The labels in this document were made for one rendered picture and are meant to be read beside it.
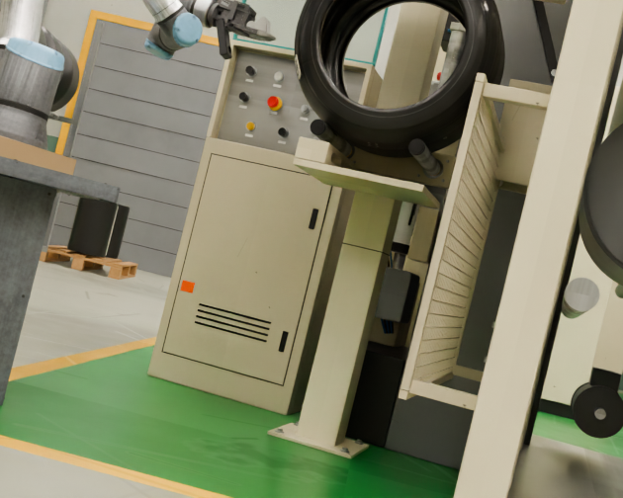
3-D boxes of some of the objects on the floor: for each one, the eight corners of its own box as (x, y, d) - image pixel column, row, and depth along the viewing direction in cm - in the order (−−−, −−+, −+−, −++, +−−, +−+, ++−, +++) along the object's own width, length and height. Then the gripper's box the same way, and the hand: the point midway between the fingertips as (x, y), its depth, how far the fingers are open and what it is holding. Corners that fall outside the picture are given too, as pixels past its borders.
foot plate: (291, 425, 307) (293, 418, 308) (368, 448, 300) (370, 441, 300) (266, 434, 282) (268, 427, 282) (350, 458, 275) (352, 452, 275)
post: (304, 433, 299) (487, -311, 305) (343, 445, 296) (527, -308, 301) (293, 438, 287) (484, -339, 292) (333, 450, 283) (526, -336, 289)
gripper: (214, -7, 273) (279, 13, 268) (224, 3, 282) (287, 23, 276) (204, 20, 274) (268, 41, 268) (215, 30, 282) (277, 49, 277)
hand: (270, 40), depth 273 cm, fingers closed
